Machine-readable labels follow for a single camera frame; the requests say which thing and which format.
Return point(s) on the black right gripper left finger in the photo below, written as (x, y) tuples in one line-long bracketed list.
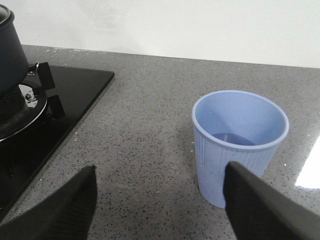
[(65, 215)]

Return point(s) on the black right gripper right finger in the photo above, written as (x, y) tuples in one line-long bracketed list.
[(257, 211)]

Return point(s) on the light blue ribbed cup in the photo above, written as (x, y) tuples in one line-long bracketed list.
[(234, 125)]

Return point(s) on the right black pot support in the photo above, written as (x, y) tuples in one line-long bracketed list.
[(36, 98)]

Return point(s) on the dark blue cooking pot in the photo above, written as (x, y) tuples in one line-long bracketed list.
[(13, 62)]

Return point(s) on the black glass gas stove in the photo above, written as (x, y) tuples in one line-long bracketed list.
[(23, 156)]

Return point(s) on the right black gas burner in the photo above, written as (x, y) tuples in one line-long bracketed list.
[(14, 113)]

